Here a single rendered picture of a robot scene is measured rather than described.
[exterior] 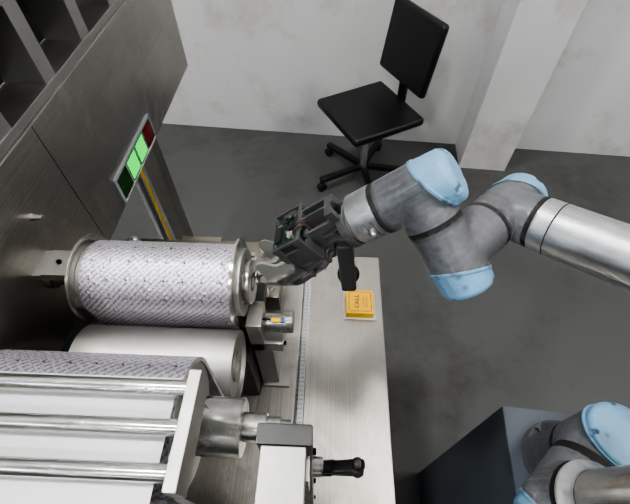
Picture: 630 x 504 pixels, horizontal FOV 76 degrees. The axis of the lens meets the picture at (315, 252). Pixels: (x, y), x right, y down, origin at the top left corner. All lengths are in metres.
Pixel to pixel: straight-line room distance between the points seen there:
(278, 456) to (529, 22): 2.34
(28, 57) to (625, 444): 1.13
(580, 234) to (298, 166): 2.34
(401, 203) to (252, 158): 2.40
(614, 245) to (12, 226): 0.81
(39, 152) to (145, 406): 0.50
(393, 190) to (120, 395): 0.37
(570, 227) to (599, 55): 2.46
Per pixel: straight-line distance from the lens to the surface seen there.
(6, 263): 0.74
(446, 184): 0.50
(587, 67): 3.03
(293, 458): 0.39
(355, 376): 0.99
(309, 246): 0.57
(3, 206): 0.74
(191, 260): 0.66
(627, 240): 0.59
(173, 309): 0.68
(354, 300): 1.04
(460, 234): 0.53
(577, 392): 2.25
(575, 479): 0.77
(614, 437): 0.86
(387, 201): 0.52
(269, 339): 0.76
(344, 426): 0.95
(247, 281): 0.65
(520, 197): 0.62
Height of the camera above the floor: 1.82
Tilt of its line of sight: 53 degrees down
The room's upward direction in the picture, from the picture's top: straight up
